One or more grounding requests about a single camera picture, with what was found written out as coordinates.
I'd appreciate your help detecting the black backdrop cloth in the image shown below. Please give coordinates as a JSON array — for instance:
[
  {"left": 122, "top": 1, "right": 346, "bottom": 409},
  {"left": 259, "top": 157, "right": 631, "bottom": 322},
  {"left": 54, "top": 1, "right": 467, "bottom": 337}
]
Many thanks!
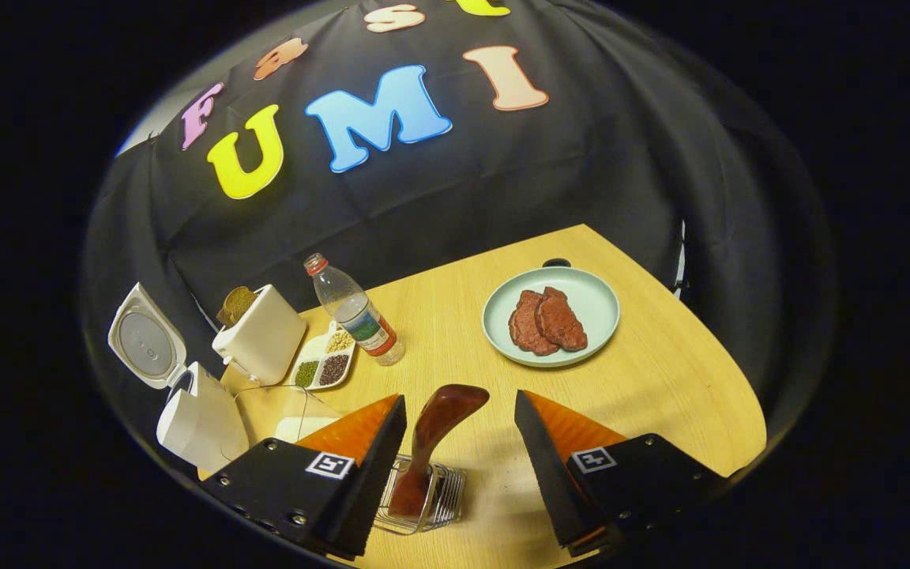
[{"left": 80, "top": 0, "right": 835, "bottom": 475}]

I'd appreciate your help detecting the white divided dish of beans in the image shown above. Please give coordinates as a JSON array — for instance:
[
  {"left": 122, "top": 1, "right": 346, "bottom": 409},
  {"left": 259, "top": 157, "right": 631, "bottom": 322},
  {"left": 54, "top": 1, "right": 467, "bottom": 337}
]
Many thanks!
[{"left": 289, "top": 320, "right": 359, "bottom": 392}]

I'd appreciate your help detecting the white toaster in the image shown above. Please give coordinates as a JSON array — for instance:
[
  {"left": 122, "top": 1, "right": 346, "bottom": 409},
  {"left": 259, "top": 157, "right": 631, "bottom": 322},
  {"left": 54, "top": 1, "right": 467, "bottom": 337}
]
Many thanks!
[{"left": 212, "top": 284, "right": 308, "bottom": 386}]

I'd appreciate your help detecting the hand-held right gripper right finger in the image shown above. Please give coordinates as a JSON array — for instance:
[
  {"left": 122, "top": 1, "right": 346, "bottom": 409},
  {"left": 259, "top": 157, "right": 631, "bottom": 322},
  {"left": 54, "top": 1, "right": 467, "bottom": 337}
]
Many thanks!
[{"left": 513, "top": 389, "right": 728, "bottom": 558}]

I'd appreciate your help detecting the pale green plate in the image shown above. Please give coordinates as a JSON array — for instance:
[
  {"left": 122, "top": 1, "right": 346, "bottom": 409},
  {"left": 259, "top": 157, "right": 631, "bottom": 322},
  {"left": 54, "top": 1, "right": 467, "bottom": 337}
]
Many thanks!
[{"left": 482, "top": 266, "right": 621, "bottom": 368}]

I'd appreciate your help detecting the white rice cooker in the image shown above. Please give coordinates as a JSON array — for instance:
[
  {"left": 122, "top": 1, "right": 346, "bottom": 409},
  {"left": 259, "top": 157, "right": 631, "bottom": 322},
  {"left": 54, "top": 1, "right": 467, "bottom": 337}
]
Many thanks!
[{"left": 107, "top": 282, "right": 250, "bottom": 475}]

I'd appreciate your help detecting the clear plastic water bottle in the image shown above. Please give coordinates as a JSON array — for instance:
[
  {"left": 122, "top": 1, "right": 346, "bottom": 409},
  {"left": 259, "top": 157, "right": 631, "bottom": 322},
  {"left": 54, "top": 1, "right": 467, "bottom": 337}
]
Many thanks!
[{"left": 303, "top": 253, "right": 407, "bottom": 367}]

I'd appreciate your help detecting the brown wooden spoon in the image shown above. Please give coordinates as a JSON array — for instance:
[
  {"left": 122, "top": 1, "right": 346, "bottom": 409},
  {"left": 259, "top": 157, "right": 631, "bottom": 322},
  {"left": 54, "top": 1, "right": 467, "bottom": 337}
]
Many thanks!
[{"left": 388, "top": 384, "right": 491, "bottom": 520}]

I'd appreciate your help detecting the brown bread slice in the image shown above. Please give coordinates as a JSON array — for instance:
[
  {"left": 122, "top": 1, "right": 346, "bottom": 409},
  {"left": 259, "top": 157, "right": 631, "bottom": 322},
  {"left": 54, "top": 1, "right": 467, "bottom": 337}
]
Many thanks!
[{"left": 216, "top": 286, "right": 260, "bottom": 329}]

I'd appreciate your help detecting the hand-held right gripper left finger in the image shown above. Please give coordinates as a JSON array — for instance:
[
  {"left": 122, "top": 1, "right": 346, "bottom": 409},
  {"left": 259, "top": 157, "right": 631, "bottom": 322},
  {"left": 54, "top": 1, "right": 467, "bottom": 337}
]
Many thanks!
[{"left": 201, "top": 394, "right": 408, "bottom": 562}]

